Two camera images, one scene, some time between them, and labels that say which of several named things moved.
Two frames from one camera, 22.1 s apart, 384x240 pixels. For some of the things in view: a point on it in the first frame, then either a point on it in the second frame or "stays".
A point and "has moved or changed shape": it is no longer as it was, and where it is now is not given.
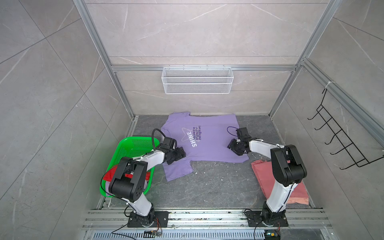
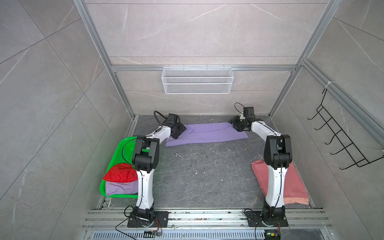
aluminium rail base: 105,224 stays
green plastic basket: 132,147 stays
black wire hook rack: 359,158 stays
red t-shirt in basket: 109,175 stays
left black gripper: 181,154 → 183,128
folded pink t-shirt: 264,173 stays
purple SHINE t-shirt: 204,138 has moved or changed shape
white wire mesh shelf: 197,80 stays
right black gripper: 231,145 → 234,120
